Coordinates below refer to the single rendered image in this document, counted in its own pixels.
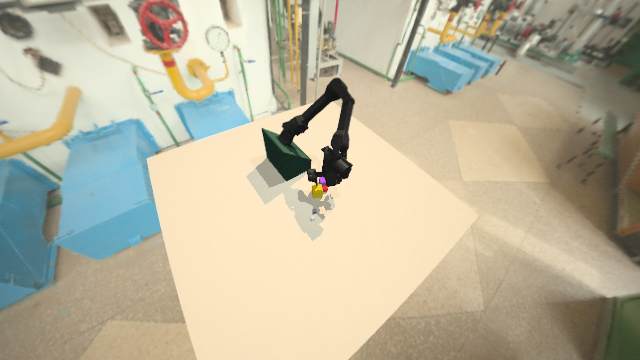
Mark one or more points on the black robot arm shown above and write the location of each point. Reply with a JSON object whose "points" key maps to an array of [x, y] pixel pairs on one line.
{"points": [[340, 141]]}

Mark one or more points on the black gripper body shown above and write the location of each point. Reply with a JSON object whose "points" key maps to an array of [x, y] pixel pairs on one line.
{"points": [[312, 174]]}

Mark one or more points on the yellow block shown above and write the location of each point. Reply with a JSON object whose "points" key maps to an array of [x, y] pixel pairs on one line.
{"points": [[317, 191]]}

